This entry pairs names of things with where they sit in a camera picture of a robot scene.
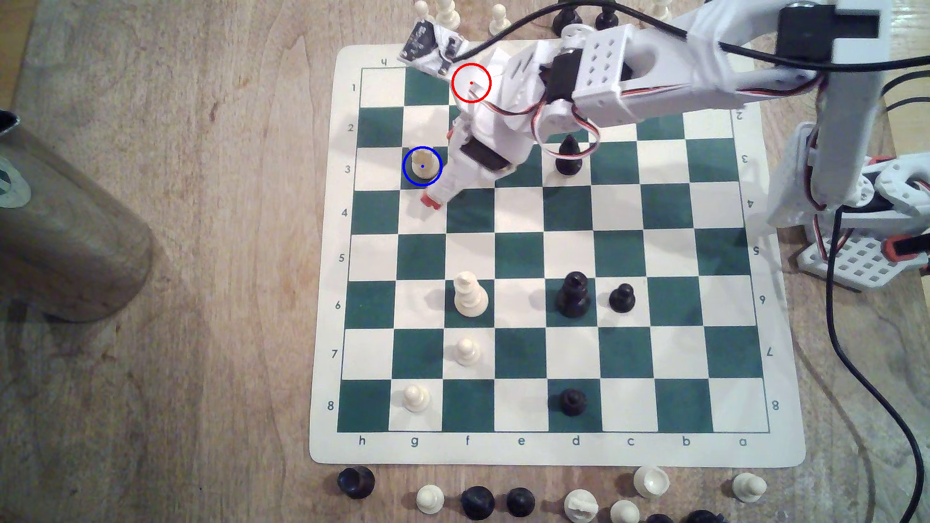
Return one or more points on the black chess rook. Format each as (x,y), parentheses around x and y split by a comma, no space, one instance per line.
(356,482)

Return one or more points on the camera circuit board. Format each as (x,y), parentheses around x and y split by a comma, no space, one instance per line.
(429,45)

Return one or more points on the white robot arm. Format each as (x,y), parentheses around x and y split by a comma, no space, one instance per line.
(676,80)

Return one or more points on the black chess piece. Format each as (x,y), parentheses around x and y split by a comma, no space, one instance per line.
(659,518)
(702,517)
(477,503)

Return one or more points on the white chess bishop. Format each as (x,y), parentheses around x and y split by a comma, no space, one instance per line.
(447,13)

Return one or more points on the white chess rook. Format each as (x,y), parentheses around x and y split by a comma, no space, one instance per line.
(651,481)

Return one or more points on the white chess piece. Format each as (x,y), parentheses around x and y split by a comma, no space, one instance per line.
(660,9)

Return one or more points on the black chess pawn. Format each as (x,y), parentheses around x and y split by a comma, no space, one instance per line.
(622,298)
(520,502)
(607,17)
(573,402)

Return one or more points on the black chess queen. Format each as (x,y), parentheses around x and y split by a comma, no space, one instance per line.
(563,22)

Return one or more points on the black chess bishop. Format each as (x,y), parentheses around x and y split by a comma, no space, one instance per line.
(568,161)

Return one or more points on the white chess knight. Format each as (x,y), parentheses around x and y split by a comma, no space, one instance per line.
(421,167)
(581,507)

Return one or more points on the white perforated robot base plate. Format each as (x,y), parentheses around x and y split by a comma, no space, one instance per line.
(861,265)

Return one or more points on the white chess king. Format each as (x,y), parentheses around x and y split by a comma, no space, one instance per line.
(470,298)

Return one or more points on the white chess pawn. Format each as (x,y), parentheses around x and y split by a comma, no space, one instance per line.
(421,9)
(416,398)
(468,352)
(430,499)
(748,487)
(499,20)
(625,513)

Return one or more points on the brown wooden cylinder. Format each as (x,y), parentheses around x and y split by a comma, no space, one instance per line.
(65,240)

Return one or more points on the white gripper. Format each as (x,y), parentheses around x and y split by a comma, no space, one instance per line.
(486,156)

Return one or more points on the green and white chess mat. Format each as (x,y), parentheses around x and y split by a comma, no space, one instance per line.
(519,254)

